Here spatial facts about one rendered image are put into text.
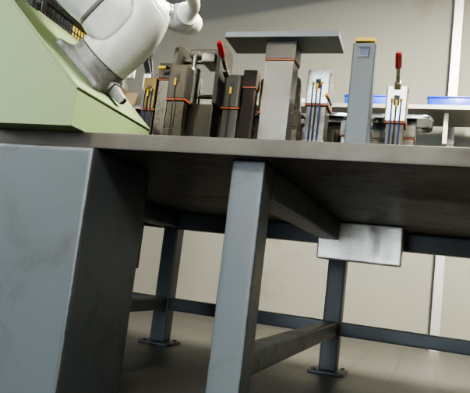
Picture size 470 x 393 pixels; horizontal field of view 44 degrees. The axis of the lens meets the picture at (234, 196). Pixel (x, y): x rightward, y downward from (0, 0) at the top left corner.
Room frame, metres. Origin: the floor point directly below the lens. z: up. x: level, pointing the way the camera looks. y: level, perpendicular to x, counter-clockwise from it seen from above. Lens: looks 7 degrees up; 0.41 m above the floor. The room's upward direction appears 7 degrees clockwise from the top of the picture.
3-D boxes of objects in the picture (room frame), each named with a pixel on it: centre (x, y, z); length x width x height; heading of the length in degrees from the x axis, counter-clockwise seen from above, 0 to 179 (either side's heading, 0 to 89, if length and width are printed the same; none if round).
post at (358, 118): (1.72, -0.35, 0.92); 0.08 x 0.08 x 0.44; 72
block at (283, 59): (1.80, -0.10, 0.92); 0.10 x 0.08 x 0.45; 72
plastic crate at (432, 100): (4.01, -1.46, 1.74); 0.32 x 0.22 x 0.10; 71
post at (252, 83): (1.95, -0.01, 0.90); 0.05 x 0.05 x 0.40; 72
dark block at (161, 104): (2.05, 0.29, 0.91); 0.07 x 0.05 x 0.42; 162
